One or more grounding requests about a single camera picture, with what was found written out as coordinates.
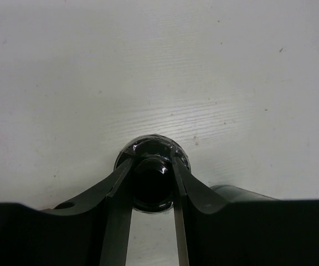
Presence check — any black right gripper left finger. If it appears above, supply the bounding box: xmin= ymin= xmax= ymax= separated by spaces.
xmin=0 ymin=159 xmax=132 ymax=265

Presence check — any black cap white spice bottle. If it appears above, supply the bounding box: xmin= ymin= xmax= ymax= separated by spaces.
xmin=114 ymin=134 xmax=191 ymax=213

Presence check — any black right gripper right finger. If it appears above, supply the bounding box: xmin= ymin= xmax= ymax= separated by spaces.
xmin=172 ymin=160 xmax=319 ymax=265

